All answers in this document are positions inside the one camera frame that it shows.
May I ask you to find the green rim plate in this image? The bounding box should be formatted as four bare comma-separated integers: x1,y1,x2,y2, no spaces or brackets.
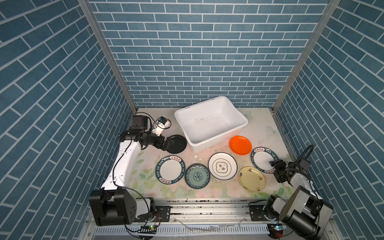
155,155,186,185
251,147,279,174

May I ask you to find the white plate with emblem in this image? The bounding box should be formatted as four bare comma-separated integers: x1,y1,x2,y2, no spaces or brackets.
208,153,238,181

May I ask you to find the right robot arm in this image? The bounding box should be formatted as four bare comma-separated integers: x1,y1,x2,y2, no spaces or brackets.
263,158,334,240

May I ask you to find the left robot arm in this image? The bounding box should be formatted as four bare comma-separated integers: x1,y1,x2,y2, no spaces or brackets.
89,113,174,226

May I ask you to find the white plastic bin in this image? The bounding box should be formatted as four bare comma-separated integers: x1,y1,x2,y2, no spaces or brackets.
174,96,248,153

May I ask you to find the black round plate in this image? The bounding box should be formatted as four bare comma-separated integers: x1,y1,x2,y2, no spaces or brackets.
167,135,187,154

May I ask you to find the cream yellow plate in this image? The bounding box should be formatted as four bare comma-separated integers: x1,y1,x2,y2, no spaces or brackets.
238,167,266,193

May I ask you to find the orange round plate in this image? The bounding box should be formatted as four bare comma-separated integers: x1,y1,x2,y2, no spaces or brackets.
229,136,252,156

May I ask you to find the green patterned small plate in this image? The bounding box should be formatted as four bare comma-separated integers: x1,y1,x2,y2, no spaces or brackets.
185,163,211,190

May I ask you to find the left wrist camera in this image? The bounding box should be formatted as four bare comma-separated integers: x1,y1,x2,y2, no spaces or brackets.
152,117,170,137

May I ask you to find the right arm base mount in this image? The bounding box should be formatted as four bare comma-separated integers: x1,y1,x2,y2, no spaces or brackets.
249,204,269,222

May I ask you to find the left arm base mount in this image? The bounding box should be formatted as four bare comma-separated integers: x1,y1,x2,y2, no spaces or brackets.
135,206,171,223

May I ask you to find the aluminium rail frame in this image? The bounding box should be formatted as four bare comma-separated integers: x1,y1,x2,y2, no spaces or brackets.
77,197,346,240

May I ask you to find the left aluminium corner post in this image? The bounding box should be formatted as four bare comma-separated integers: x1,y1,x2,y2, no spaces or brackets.
78,0,137,114

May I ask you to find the aluminium corner post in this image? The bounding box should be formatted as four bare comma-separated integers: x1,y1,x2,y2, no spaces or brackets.
272,0,341,115
78,0,137,114

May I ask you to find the right aluminium corner post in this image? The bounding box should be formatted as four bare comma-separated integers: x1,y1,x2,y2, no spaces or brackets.
272,0,341,115

